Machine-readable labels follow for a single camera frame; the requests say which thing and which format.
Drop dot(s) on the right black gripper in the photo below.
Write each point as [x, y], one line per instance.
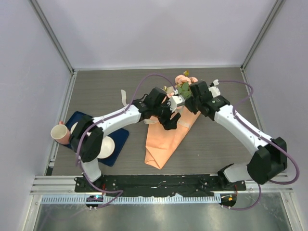
[188, 105]

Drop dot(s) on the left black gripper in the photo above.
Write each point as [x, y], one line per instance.
[172, 123]

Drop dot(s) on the kraft wrapping paper sheet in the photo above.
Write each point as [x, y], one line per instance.
[161, 143]

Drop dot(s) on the cream ribbon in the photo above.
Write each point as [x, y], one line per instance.
[125, 96]

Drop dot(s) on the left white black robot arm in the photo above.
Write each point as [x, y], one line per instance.
[87, 136]

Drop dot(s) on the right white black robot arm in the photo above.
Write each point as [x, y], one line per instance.
[268, 154]

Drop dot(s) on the dark blue tray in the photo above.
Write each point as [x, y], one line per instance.
[119, 137]

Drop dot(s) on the white bowl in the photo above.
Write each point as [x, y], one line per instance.
[107, 148]

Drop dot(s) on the brown rimmed cream bowl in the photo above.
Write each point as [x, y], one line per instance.
[73, 128]

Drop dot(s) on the pink cup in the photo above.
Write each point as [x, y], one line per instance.
[60, 133]

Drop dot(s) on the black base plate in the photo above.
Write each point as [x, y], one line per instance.
[192, 185]

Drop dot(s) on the slotted white cable duct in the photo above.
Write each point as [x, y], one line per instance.
[94, 199]

